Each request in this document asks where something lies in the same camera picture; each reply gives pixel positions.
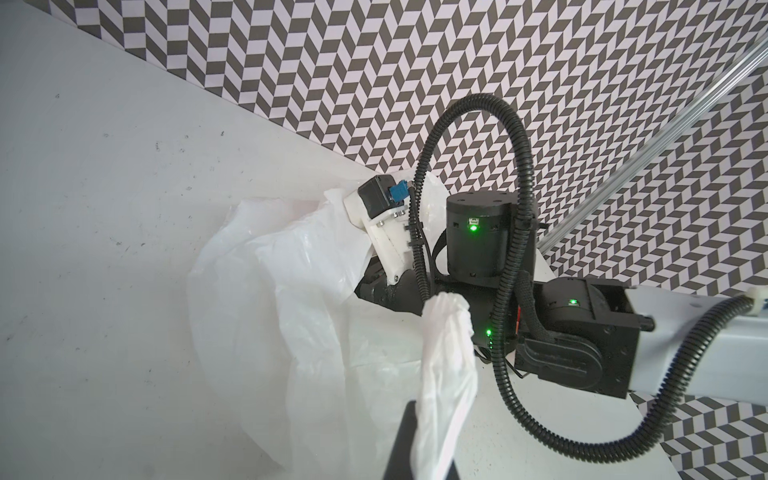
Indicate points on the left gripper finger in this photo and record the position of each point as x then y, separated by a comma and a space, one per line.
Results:
399, 463

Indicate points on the white plastic bag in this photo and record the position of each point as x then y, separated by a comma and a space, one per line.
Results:
318, 378

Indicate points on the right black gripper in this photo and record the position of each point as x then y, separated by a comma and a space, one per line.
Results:
475, 241

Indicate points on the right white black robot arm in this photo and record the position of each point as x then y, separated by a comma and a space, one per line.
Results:
582, 333

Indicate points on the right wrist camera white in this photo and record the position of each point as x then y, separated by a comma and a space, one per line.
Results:
380, 207

